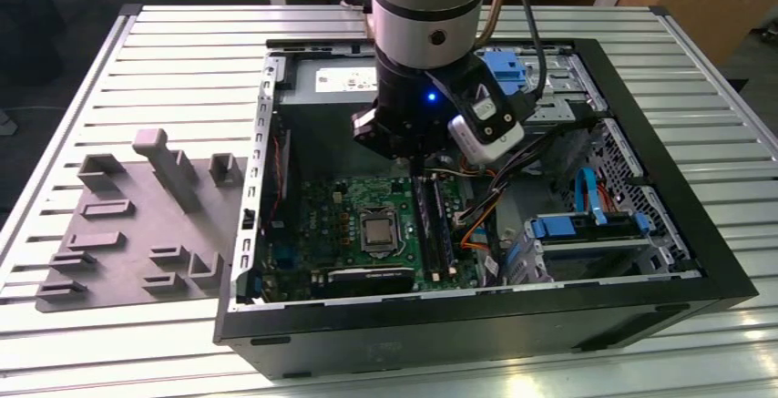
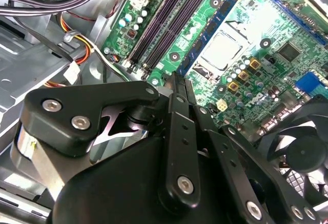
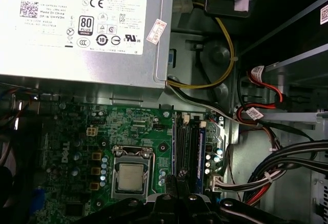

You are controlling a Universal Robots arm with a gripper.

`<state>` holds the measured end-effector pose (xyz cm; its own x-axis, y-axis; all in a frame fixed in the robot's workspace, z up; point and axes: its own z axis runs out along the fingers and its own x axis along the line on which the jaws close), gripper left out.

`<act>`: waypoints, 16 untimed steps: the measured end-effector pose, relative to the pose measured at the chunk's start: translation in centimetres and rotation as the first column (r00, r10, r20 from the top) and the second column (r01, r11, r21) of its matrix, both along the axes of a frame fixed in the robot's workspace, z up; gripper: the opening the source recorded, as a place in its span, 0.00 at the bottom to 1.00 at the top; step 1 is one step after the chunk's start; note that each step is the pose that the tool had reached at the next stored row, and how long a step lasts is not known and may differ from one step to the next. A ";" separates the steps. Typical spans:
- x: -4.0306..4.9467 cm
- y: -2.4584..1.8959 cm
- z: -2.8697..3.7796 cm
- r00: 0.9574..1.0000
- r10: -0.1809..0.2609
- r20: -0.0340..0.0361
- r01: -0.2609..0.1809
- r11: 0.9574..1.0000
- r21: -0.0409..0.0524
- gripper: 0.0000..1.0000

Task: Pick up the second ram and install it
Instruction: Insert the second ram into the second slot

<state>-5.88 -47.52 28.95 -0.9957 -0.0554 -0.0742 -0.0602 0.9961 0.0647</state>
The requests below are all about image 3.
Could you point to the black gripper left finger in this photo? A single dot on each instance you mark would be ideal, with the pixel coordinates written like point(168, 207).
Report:
point(170, 208)

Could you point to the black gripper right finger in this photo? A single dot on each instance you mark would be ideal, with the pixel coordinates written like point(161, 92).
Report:
point(187, 208)

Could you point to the blue RAM stick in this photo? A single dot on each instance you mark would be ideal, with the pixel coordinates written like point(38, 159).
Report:
point(201, 157)
point(174, 142)

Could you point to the black RAM slot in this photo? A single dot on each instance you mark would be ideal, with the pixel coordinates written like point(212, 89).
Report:
point(180, 144)
point(187, 144)
point(194, 147)

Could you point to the white board connector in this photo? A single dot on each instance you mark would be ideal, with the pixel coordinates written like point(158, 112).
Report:
point(215, 183)

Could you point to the silver CPU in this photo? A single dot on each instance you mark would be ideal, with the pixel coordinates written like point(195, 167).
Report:
point(130, 176)

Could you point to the green motherboard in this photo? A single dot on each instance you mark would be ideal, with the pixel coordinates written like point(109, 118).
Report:
point(128, 131)

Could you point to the blue port connector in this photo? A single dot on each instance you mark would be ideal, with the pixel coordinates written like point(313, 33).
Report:
point(39, 203)

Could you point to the black PC case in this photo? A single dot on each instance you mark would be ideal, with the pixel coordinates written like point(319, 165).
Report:
point(205, 62)

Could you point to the blue square clip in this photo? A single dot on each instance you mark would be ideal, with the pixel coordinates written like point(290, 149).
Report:
point(172, 59)

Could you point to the grey power supply unit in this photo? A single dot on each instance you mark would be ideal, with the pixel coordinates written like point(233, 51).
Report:
point(77, 62)

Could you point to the silver metal drive cage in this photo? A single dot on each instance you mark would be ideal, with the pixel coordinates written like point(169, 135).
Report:
point(289, 60)

